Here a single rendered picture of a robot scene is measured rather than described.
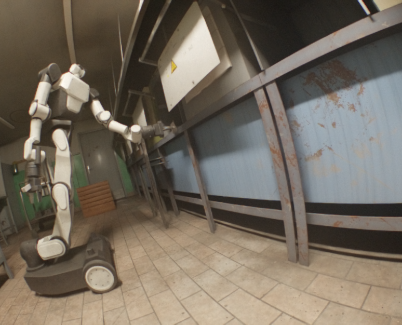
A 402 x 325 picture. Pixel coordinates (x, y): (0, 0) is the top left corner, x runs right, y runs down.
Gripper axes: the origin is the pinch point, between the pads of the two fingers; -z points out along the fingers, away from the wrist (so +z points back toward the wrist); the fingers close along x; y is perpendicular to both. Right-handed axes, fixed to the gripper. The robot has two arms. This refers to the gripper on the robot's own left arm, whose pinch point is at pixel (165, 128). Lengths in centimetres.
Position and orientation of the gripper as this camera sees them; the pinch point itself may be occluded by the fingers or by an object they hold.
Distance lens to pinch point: 138.4
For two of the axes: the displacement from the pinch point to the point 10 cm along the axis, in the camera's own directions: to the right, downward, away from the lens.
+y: -4.7, 0.9, 8.8
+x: -2.6, -9.6, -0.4
